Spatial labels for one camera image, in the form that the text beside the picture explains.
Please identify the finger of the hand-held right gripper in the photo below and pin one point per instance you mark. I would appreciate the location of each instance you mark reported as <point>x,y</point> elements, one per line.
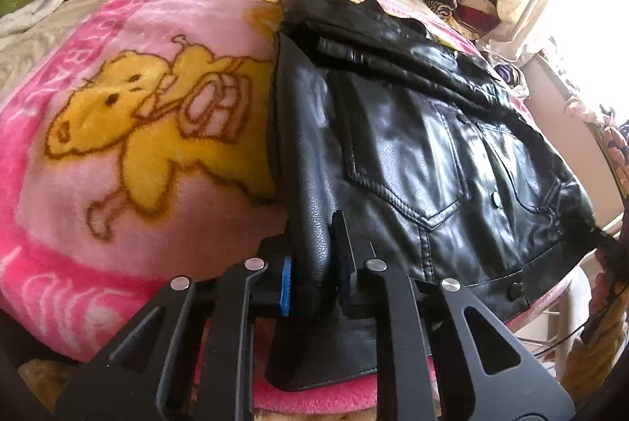
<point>612,240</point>

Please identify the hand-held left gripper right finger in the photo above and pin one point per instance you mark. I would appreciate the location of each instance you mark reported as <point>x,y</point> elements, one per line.
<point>344,273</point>

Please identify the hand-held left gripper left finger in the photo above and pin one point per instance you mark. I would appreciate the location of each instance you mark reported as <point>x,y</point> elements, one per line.
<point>286,286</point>

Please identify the black leather jacket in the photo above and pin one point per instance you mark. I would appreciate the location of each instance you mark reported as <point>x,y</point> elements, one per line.
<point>393,155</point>

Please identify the pink floral cloth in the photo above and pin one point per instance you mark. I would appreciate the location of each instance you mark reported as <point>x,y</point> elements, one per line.
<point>604,131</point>

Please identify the pink bear-printed blanket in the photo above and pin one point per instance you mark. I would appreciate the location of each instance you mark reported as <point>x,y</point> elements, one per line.
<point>147,180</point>

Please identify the purple cloth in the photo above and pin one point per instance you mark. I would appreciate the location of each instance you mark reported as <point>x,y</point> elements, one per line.
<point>508,74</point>

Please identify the beige fluffy blanket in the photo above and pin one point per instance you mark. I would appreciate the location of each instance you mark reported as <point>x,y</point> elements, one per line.
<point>42,379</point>

